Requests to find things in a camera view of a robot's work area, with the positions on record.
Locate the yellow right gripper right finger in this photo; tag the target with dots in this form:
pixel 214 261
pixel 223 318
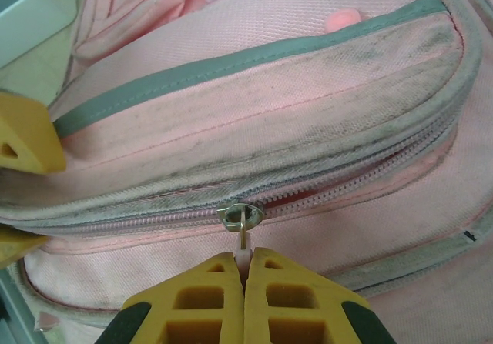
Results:
pixel 258 282

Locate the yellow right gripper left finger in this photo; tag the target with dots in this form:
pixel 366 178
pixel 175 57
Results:
pixel 231 282

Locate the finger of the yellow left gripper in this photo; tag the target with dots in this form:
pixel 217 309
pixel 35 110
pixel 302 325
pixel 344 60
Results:
pixel 34 140
pixel 17 246

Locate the pink backpack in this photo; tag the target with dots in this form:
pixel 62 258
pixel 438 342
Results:
pixel 269 109

